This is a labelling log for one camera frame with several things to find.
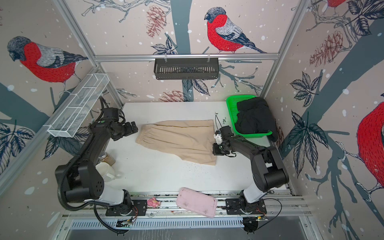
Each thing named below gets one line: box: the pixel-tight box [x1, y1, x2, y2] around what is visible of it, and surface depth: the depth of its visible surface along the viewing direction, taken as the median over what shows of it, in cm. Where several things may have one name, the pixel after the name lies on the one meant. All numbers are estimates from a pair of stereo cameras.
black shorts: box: [235, 97, 278, 142], surface depth 105 cm
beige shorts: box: [135, 119, 217, 166], surface depth 99 cm
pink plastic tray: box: [176, 187, 217, 218], surface depth 75 cm
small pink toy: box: [147, 197, 161, 208], surface depth 75 cm
